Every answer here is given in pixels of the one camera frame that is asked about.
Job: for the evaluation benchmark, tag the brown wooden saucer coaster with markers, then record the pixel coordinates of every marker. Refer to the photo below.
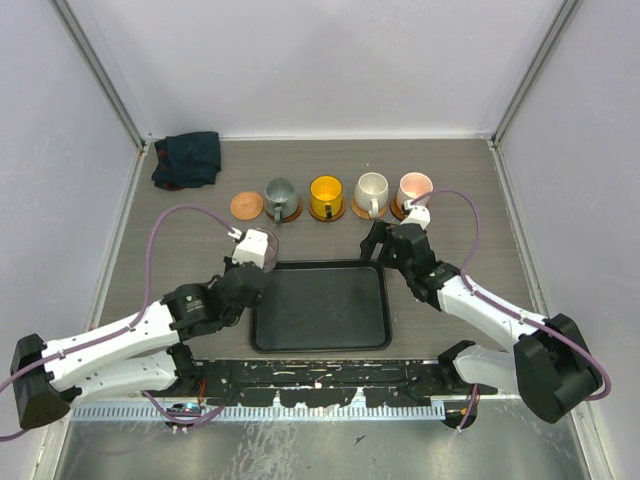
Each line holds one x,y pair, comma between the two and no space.
397,210
293,216
334,218

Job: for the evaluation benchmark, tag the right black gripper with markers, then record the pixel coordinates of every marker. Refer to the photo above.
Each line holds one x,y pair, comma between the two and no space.
380,232

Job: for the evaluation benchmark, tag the yellow ceramic mug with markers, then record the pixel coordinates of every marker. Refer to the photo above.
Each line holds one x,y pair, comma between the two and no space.
326,195

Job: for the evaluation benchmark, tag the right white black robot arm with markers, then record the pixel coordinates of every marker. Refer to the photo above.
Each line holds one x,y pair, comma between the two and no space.
545,361

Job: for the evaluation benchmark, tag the woven rattan coaster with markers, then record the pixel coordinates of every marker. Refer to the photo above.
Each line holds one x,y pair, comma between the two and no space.
246,205
361,213

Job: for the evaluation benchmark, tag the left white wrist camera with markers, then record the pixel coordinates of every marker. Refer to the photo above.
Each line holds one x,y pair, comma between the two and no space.
251,246

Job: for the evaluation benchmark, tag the white slotted cable duct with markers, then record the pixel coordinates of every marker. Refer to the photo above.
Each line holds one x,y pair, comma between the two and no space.
140,411

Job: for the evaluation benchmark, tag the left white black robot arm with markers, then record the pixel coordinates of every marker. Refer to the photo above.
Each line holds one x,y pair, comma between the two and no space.
143,352

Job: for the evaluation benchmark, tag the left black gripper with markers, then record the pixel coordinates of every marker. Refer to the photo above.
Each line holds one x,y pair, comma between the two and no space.
228,262

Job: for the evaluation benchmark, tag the black serving tray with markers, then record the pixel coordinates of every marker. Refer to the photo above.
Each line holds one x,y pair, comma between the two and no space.
322,306

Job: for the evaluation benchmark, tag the dark blue folded cloth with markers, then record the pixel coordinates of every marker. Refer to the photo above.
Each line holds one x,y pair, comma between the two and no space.
187,161

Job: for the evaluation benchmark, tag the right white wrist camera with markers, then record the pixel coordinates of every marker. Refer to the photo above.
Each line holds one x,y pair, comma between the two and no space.
417,214

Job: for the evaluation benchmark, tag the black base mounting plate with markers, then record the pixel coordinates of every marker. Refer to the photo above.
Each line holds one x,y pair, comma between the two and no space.
315,384

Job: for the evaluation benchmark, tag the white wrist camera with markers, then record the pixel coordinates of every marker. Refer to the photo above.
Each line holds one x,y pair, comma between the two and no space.
417,214
251,246

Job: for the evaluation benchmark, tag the cream ceramic mug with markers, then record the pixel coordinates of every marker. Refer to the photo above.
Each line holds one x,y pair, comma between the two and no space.
371,194

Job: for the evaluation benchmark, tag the lilac ceramic mug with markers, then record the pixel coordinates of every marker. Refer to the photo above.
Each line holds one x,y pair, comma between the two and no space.
272,250

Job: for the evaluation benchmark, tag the grey ceramic mug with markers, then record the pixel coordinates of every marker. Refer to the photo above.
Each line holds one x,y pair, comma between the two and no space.
281,199

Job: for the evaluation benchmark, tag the pink ceramic mug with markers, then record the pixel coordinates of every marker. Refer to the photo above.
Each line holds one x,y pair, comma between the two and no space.
411,186

